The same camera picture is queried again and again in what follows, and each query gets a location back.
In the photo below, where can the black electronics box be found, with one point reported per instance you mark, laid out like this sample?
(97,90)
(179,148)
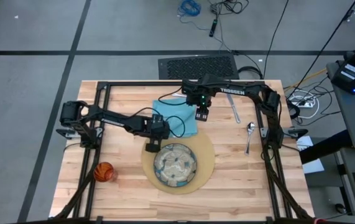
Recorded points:
(348,74)

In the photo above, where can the silver spoon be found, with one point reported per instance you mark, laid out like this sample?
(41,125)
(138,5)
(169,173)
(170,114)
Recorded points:
(250,127)

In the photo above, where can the patterned ceramic bowl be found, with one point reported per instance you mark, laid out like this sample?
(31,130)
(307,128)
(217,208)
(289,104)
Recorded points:
(175,165)

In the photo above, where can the white power strip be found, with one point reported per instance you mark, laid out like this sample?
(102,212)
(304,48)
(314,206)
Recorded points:
(303,102)

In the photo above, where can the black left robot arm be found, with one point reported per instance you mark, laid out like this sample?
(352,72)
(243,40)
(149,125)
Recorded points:
(115,119)

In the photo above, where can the teal cloth napkin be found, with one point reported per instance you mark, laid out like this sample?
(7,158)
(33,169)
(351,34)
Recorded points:
(191,124)

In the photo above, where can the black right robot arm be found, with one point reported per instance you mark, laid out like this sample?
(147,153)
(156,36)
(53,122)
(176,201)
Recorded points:
(236,90)

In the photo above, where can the white paper sheet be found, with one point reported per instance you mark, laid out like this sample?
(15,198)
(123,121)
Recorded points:
(315,166)

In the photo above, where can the black aluminium table frame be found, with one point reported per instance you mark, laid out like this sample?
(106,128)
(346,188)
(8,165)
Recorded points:
(140,84)

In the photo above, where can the round woven yellow placemat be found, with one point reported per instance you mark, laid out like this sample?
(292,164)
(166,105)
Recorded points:
(205,161)

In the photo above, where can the black vented box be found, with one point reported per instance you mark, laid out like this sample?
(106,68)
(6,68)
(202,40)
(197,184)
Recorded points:
(196,67)

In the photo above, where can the orange glass tumbler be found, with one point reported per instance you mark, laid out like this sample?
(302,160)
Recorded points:
(103,172)

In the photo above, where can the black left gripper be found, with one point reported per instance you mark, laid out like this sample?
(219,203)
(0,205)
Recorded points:
(160,129)

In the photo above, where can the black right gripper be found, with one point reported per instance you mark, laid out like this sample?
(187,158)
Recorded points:
(197,99)

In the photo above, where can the silver knife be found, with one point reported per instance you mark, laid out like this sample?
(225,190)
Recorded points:
(235,112)

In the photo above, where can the black desk leg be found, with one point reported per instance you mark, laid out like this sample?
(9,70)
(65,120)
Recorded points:
(326,146)

